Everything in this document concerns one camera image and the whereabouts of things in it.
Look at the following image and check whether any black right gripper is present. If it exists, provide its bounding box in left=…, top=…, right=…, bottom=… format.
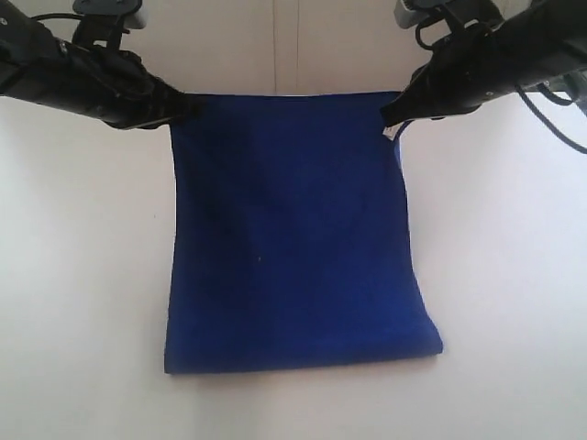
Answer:
left=380, top=1, right=586, bottom=127

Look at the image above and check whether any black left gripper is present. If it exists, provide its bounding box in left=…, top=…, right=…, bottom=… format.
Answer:
left=1, top=8, right=205, bottom=129

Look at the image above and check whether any blue towel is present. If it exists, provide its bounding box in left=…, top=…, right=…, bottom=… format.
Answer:
left=164, top=93, right=443, bottom=375

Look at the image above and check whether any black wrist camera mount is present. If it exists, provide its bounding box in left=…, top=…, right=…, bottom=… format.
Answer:
left=393, top=0, right=504, bottom=51
left=72, top=0, right=148, bottom=50

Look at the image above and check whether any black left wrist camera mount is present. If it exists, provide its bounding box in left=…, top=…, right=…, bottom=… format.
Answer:
left=72, top=0, right=148, bottom=50

